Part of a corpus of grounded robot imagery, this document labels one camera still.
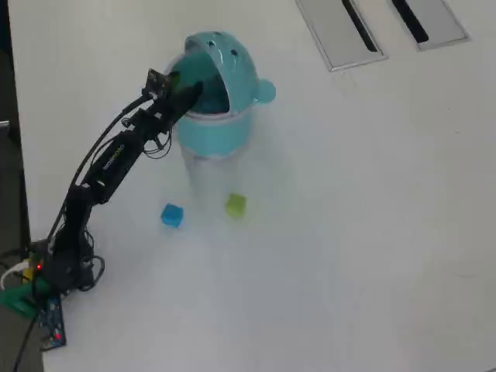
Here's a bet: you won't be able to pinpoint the teal whale-shaped bin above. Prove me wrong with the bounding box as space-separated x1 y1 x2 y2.
168 30 277 166

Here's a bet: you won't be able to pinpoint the small motor driver board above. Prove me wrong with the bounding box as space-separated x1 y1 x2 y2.
26 239 53 274

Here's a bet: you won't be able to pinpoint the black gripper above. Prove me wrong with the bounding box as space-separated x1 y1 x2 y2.
133 70 205 143

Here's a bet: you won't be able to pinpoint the white cable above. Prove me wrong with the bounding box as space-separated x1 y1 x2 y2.
0 261 30 291

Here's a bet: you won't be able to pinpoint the grey metal cable grommet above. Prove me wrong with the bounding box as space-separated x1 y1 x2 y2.
387 0 470 53
294 0 389 73

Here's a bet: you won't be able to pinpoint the thick black camera cable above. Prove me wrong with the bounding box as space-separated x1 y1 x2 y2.
46 95 154 249

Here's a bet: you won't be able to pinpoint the blue lego block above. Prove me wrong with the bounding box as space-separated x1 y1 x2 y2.
160 202 185 229

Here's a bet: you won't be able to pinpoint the blue circuit board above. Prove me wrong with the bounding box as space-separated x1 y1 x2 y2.
37 296 68 352

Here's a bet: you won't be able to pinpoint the green lego block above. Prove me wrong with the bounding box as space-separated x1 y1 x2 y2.
225 193 248 218

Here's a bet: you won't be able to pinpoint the thin black servo wires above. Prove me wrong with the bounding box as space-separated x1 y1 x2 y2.
142 126 174 160

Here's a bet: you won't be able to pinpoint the black power cable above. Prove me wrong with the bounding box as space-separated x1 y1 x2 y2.
10 308 42 372

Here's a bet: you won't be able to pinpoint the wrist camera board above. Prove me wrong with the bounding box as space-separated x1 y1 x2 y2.
142 68 173 102

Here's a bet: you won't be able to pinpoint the green table clamp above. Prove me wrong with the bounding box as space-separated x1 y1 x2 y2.
0 278 52 319

